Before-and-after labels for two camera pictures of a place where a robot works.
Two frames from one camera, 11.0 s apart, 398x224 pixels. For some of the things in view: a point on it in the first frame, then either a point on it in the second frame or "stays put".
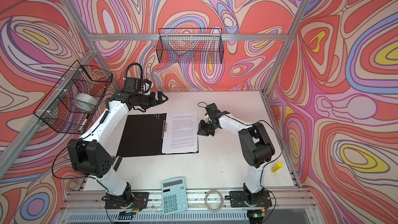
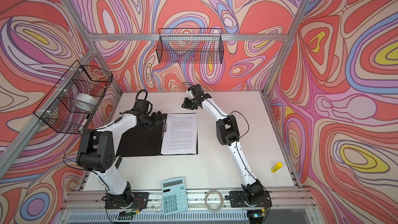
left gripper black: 154,101 → 156,120
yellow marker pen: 276,167 stays put
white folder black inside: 143,135 stays put
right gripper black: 202,131 → 187,105
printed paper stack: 181,135 stays put
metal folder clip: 163,128 stays put
